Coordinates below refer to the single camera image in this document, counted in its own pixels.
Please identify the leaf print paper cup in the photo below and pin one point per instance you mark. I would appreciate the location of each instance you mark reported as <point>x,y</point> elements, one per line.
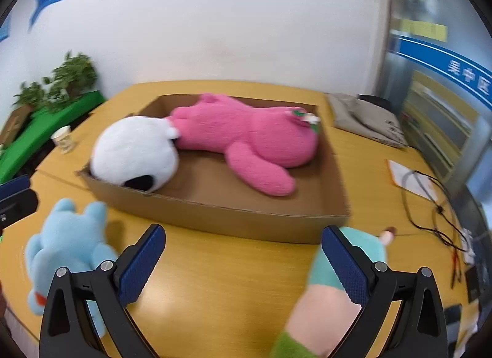
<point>63,139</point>

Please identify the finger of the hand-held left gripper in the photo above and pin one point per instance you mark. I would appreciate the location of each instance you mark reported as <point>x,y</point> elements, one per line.
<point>13,187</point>

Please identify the light blue plush toy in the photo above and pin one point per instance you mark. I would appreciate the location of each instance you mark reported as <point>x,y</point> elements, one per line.
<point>65,235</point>

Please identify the dark flat object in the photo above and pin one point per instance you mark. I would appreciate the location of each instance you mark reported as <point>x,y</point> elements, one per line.
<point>472,283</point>

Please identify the red clip leads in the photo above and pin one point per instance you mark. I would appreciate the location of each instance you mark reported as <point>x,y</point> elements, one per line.
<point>456,265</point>

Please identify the yellow sticky notes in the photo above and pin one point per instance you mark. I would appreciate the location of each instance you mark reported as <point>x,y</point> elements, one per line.
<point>422,29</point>

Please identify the white paper sheet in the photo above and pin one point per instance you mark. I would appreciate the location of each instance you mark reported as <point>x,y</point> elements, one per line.
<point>403,181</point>

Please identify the long cardboard box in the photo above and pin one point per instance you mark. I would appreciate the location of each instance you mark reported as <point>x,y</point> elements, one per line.
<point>230,219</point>

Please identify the pink plush toy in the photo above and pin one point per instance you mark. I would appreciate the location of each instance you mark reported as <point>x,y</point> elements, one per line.
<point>238,127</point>

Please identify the white power strip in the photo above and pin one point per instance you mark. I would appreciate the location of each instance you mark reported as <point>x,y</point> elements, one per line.
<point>468,244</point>

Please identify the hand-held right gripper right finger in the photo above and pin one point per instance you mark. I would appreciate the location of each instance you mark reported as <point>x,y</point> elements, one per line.
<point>346,265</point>

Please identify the green potted plant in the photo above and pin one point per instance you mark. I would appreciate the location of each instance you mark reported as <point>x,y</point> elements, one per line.
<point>75,73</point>
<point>30,96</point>

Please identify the blue banner on glass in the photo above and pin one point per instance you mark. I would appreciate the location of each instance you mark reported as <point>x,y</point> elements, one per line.
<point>442,58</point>

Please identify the white panda plush toy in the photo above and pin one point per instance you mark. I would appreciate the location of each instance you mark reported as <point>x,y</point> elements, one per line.
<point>130,146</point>

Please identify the green bench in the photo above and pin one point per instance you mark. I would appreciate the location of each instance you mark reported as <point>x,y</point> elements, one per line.
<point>50,123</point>

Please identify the small brown cardboard box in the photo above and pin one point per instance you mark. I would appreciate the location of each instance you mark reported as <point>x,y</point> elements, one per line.
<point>15,123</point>

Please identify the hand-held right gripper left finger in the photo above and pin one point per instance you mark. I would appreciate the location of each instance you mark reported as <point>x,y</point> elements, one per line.
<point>140,262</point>

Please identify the teal and green plush doll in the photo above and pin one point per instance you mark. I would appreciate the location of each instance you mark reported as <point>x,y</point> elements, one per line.
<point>319,312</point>

